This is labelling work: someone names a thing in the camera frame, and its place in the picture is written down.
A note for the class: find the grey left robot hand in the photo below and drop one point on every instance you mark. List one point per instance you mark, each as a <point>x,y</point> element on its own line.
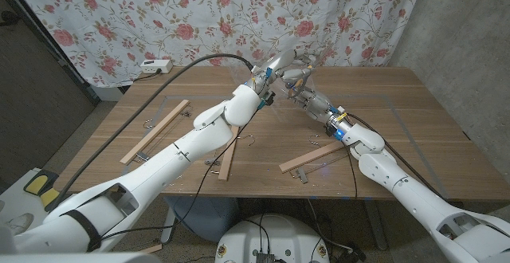
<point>279,61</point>

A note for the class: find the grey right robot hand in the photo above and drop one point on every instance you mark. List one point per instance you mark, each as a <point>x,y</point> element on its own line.
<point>318,105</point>

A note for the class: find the transparent cling film sheet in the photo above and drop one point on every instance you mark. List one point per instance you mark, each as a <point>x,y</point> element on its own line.
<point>243,77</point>

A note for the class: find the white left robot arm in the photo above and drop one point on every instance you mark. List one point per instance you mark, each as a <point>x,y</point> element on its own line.
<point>207,139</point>

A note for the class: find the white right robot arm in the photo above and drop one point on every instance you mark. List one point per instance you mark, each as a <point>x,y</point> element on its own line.
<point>398,183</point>

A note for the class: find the wooden clip hanger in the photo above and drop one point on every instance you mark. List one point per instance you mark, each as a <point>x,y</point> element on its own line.
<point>155,131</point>
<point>307,157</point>
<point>227,163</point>

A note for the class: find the white power strip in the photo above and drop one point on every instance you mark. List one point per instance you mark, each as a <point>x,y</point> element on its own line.
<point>157,66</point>

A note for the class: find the floral rose print curtain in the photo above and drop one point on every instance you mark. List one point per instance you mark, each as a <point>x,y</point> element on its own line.
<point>159,16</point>

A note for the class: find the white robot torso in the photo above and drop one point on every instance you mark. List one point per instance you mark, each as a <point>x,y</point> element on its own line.
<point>287,235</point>

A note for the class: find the grey table leg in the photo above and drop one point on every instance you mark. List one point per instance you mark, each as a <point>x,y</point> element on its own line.
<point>374,227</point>

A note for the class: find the black power adapter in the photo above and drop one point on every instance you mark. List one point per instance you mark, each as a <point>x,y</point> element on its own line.
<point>352,255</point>

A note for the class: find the grey blue bin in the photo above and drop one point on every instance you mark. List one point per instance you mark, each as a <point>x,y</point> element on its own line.
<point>215,219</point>

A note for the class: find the white table leg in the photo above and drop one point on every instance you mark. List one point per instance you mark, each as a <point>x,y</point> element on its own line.
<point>169,227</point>

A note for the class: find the small wooden strip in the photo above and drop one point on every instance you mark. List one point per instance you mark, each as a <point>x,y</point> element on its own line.
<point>153,249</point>

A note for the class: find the dark perforated partition panel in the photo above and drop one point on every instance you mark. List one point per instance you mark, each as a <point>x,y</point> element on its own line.
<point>32,95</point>

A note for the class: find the black yellow floor pedal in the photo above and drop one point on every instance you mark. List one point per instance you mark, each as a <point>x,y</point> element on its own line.
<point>36,183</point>

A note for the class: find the white robot chest shell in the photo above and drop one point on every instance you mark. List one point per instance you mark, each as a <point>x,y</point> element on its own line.
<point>79,259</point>

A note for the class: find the white floor board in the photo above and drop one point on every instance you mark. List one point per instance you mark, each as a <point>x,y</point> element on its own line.
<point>16,199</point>

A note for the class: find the white sneaker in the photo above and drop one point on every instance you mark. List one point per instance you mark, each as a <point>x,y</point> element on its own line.
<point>20,223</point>

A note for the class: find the black partition frame post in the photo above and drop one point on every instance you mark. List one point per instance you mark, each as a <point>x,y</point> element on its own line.
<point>56,49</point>

